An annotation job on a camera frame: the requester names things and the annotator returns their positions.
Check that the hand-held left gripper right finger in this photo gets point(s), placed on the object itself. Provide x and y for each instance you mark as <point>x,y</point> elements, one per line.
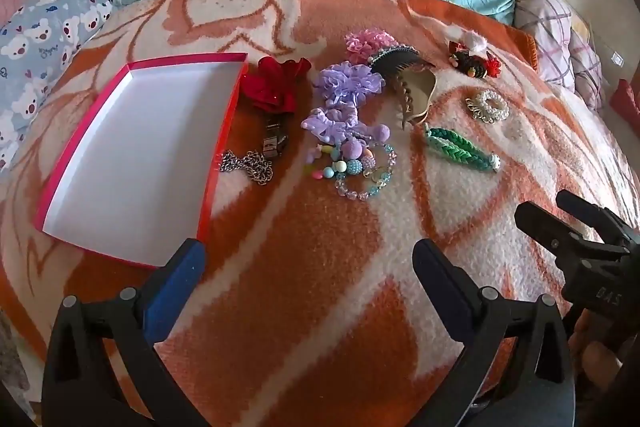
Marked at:
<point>440,279</point>

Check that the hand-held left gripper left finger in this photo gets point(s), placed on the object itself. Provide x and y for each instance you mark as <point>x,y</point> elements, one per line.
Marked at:
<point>175,287</point>

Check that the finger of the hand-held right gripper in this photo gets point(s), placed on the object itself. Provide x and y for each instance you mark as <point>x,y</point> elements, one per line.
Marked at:
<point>550,232</point>
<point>595,214</point>

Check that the red cardboard box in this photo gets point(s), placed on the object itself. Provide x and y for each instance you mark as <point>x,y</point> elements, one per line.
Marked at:
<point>140,157</point>

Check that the beige hair claw clip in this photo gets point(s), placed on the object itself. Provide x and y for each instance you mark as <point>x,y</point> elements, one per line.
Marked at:
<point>417,94</point>

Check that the purple flower scrunchie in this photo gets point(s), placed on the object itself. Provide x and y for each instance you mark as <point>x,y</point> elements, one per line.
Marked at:
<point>350,82</point>

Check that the black hair comb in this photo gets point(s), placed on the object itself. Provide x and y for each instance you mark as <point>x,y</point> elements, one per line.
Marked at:
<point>400,57</point>

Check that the pink flower scrunchie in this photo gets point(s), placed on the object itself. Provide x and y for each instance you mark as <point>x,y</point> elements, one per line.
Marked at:
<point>362,42</point>

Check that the person's right hand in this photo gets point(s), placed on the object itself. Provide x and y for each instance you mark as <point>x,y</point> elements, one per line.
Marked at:
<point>597,357</point>

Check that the red object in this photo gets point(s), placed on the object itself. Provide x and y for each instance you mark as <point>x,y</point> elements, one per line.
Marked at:
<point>627,104</point>

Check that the orange white blanket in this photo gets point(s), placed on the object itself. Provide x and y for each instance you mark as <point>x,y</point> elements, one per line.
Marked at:
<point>320,282</point>

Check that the black silver watch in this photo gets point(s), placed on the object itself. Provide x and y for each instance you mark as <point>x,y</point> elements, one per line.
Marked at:
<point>274,138</point>

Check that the red black hair clip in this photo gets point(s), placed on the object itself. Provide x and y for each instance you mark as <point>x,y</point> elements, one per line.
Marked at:
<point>472,62</point>

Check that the plaid cloth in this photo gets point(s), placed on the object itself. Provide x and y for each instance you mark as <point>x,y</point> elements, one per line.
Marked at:
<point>555,32</point>

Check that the red flower hair clip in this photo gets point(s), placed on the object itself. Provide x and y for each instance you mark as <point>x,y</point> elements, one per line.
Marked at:
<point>272,89</point>

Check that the blue bear print pillow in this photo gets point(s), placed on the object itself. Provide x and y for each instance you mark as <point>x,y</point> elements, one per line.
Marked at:
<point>40,42</point>

